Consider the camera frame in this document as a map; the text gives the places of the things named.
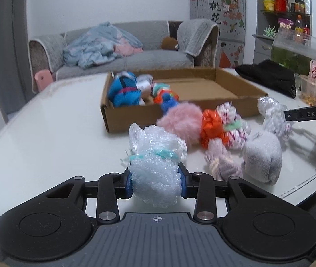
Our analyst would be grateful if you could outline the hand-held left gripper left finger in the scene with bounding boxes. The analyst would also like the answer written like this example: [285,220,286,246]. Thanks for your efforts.
[47,172,134,225]

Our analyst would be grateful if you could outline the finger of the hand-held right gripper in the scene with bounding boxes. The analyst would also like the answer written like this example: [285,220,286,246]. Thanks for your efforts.
[284,105,316,122]

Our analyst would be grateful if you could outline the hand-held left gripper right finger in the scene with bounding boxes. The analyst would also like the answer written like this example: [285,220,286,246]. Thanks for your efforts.
[178,163,270,224]

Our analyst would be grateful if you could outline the bubble wrap bundle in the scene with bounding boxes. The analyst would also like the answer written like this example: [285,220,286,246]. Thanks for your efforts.
[120,123,188,208]

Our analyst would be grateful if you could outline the lavender white cloth bundle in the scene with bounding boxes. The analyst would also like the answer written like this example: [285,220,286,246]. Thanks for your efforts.
[205,139,243,182]

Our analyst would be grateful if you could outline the pink fluffy ball blue hat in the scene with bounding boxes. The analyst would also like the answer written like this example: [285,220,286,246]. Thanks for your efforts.
[156,93,203,143]

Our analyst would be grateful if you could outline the grey sock bundle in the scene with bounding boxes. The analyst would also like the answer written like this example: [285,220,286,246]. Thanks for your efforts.
[242,132,283,186]

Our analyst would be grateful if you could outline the shallow cardboard box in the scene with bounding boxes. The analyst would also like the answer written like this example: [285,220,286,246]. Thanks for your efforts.
[100,67,269,133]

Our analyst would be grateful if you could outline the pink white patterned bundle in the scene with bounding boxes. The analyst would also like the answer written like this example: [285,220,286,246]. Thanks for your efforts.
[216,101,252,148]

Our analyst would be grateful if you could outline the orange plastic bundle green bow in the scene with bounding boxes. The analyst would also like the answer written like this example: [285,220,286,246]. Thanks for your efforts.
[153,88,179,105]

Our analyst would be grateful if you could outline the blue knitted bundle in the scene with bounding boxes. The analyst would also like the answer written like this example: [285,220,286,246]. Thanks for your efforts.
[108,72,143,108]

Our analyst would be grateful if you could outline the small grey cloth bundle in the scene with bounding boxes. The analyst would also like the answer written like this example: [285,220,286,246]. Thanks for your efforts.
[137,74,154,87]

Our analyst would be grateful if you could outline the clear plastic snack cup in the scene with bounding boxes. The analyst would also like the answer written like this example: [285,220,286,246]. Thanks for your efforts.
[299,75,316,107]

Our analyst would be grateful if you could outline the black knit hat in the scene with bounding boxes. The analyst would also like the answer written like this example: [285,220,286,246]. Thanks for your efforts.
[235,60,297,99]

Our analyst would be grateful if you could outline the glass fish tank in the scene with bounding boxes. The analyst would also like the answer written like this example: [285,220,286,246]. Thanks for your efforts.
[270,28,316,76]

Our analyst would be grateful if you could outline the grey shelf cabinet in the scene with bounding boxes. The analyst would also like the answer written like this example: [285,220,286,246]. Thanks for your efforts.
[252,0,313,65]

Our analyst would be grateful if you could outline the green plant decoration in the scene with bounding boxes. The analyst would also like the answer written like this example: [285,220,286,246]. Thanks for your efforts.
[264,25,277,38]

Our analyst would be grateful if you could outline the purple snack bag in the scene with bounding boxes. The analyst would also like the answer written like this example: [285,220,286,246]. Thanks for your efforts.
[278,18,294,31]

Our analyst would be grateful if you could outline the grey sofa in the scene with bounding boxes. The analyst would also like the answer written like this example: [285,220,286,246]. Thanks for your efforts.
[28,20,220,81]

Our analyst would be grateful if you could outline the floral decorated fridge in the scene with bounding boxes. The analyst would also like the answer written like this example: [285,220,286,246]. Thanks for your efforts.
[189,0,246,69]

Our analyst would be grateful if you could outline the pink plastic chair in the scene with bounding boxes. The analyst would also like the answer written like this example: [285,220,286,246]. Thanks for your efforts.
[35,70,55,92]

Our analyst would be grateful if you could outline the pink cloth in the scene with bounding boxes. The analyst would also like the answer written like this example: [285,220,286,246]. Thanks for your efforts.
[114,37,144,56]

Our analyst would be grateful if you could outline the brown plush toy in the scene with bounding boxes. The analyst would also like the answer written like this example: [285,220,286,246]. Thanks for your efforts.
[161,37,179,51]

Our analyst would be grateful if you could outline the light blue blanket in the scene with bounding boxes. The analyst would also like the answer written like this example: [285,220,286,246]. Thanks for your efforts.
[63,22,144,69]

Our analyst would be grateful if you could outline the grey door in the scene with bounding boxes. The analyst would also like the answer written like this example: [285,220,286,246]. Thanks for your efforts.
[0,0,28,123]

